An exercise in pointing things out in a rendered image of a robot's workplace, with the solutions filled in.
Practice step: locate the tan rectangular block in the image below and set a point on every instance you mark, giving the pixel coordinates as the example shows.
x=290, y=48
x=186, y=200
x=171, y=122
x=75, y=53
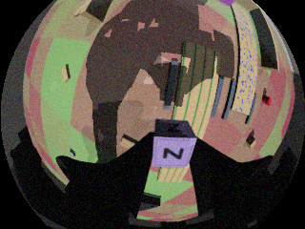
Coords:
x=127, y=142
x=65, y=73

